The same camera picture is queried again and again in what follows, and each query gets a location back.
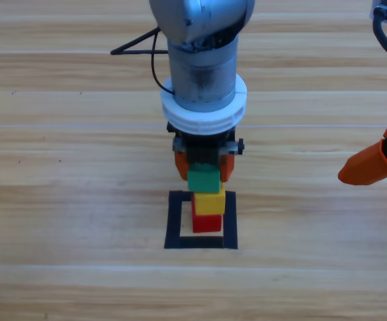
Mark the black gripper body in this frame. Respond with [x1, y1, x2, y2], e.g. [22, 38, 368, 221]
[165, 122, 245, 167]

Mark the green wooden block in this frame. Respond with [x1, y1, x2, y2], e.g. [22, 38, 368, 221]
[186, 163, 222, 194]

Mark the yellow wooden block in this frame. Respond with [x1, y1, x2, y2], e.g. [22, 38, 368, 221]
[190, 187, 227, 215]

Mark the red wooden block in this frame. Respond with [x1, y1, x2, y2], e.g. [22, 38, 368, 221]
[190, 195, 223, 234]

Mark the black tape square outline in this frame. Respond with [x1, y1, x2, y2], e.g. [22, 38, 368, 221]
[163, 189, 239, 250]

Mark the thin black wire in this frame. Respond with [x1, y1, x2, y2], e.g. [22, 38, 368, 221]
[151, 31, 176, 94]

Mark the thick black looped cable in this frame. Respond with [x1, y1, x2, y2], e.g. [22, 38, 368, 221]
[110, 28, 169, 56]

